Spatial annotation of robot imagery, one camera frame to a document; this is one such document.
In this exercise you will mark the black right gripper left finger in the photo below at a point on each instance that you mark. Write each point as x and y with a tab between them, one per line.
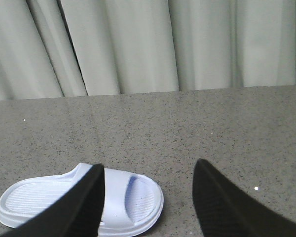
77	214

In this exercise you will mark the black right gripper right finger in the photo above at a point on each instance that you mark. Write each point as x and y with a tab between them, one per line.
224	210

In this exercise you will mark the light blue slipper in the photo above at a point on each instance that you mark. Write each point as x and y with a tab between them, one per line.
133	202

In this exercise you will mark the pale green curtain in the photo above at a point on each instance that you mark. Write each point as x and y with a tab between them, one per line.
64	48

